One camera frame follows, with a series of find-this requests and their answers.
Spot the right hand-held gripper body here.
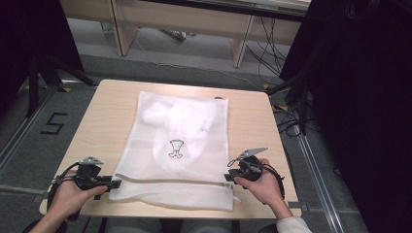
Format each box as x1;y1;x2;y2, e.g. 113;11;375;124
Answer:
227;147;270;183

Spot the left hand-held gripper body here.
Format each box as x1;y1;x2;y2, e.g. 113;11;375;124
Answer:
75;155;113;192

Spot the white mesh laundry bag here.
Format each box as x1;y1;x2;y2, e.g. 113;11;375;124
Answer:
108;90;242;213

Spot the white garment with black print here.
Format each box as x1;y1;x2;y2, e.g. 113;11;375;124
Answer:
142;98;216;176

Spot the person's right hand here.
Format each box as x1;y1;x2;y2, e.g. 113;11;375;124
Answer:
233;157;288;213

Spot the person's left hand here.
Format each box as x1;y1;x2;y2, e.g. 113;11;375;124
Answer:
48;179;109;221

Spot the black metal stand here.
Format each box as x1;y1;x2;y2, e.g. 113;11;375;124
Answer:
24;52;99;118
266;72;314;136

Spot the black curtain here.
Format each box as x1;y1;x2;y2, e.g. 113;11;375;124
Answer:
279;0;412;233
0;0;85;113

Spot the light wooden desk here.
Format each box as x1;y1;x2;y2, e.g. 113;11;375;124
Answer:
59;0;313;69

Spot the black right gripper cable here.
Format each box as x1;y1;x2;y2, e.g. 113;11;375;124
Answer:
261;163;287;201

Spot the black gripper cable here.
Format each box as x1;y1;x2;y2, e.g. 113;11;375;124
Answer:
261;163;287;201
46;161;82;213

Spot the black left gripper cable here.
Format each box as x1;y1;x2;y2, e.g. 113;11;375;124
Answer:
46;161;82;213

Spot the metal floor rail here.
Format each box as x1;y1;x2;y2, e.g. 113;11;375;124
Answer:
294;130;346;233
0;86;61;178

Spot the black floor cable bundle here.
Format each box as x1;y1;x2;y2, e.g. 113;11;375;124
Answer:
245;16;312;139

